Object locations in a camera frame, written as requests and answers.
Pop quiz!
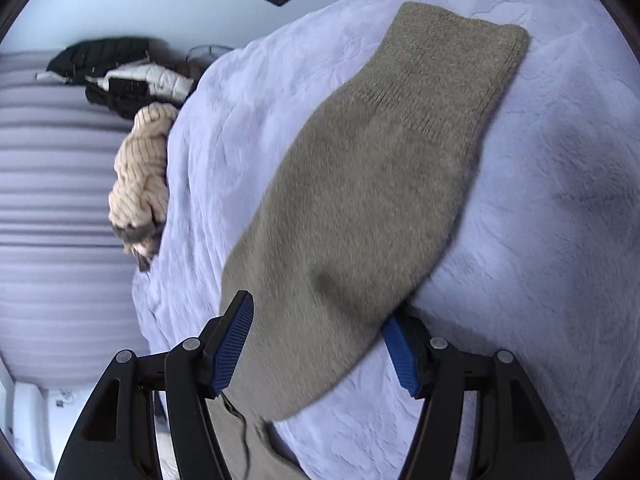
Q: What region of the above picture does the lavender plush blanket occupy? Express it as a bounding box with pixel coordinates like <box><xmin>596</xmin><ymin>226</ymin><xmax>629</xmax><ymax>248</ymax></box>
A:
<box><xmin>131</xmin><ymin>0</ymin><xmax>640</xmax><ymax>480</ymax></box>

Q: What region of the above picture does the olive knit sweater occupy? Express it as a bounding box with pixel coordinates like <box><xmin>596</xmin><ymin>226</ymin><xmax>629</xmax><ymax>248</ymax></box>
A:
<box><xmin>207</xmin><ymin>1</ymin><xmax>531</xmax><ymax>480</ymax></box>

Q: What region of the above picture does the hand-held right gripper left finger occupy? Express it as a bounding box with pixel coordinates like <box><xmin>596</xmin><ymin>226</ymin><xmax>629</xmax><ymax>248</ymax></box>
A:
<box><xmin>54</xmin><ymin>290</ymin><xmax>255</xmax><ymax>480</ymax></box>

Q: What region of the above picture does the white puffer jacket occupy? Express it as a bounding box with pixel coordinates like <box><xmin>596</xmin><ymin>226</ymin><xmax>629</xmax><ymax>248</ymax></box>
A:
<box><xmin>85</xmin><ymin>62</ymin><xmax>196</xmax><ymax>103</ymax></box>

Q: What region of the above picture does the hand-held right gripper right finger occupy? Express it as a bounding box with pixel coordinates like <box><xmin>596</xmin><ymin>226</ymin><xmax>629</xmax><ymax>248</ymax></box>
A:
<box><xmin>381</xmin><ymin>310</ymin><xmax>576</xmax><ymax>480</ymax></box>

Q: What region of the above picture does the cream striped garment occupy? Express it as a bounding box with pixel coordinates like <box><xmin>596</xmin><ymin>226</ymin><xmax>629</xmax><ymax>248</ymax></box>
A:
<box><xmin>109</xmin><ymin>102</ymin><xmax>180</xmax><ymax>273</ymax></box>

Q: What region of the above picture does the grey pleated curtain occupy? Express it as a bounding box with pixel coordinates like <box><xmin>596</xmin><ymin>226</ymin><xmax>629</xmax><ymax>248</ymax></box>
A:
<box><xmin>0</xmin><ymin>50</ymin><xmax>151</xmax><ymax>391</ymax></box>

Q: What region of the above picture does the black jacket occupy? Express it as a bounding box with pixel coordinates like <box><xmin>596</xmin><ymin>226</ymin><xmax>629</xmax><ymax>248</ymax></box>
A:
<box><xmin>46</xmin><ymin>36</ymin><xmax>201</xmax><ymax>121</ymax></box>

